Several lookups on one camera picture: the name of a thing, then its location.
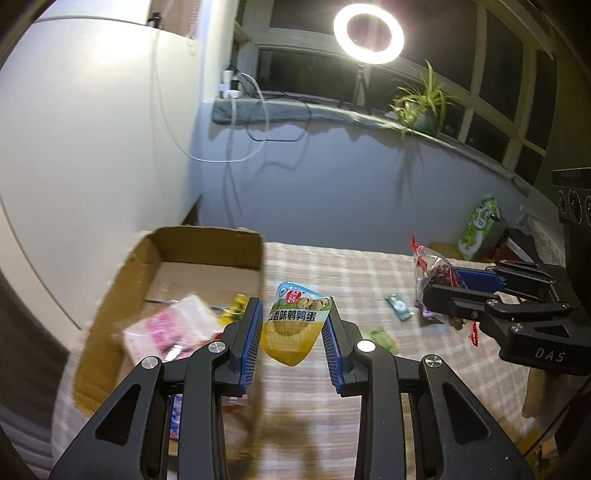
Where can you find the checked tablecloth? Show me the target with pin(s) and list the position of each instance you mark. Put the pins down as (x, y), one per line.
(360, 277)

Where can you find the black tripod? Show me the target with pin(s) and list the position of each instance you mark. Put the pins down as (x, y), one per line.
(361, 87)

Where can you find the green printed bag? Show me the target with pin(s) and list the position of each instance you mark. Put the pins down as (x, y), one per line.
(475, 230)

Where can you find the small green snack packet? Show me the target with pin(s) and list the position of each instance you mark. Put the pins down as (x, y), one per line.
(399, 307)

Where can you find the white cabinet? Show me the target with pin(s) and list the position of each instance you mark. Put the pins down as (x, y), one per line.
(92, 115)

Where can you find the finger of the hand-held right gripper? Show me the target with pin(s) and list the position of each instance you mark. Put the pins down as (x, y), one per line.
(531, 341)
(475, 278)

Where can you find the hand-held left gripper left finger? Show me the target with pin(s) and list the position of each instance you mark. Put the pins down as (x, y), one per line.
(249, 341)

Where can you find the green wrapped candy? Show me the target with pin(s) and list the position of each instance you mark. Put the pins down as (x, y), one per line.
(383, 339)

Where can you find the grey curtain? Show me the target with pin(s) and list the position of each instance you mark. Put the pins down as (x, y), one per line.
(572, 115)

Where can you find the beige cloth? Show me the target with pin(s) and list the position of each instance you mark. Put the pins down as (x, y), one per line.
(545, 392)

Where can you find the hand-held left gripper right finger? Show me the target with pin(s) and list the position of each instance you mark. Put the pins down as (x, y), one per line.
(330, 350)

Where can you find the potted spider plant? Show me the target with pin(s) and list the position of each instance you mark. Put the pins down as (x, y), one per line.
(422, 120)

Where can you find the large window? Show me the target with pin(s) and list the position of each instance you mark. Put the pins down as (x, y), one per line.
(286, 39)

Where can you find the cardboard box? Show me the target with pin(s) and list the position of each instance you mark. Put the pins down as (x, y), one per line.
(203, 249)

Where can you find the small yellow candy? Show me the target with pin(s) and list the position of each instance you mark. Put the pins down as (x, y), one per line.
(236, 307)

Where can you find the red date snack packet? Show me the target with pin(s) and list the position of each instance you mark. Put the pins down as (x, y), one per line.
(431, 267)

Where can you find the pink wafer packet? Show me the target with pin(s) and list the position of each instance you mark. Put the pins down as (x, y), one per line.
(171, 323)

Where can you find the yellow egg snack packet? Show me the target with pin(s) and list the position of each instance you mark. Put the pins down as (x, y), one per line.
(291, 332)

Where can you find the dark carton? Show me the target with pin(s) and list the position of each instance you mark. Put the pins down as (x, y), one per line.
(496, 240)

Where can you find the black box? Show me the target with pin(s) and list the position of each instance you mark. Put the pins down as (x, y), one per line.
(526, 244)

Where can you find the white power strip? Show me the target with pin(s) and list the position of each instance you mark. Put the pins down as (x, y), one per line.
(231, 92)

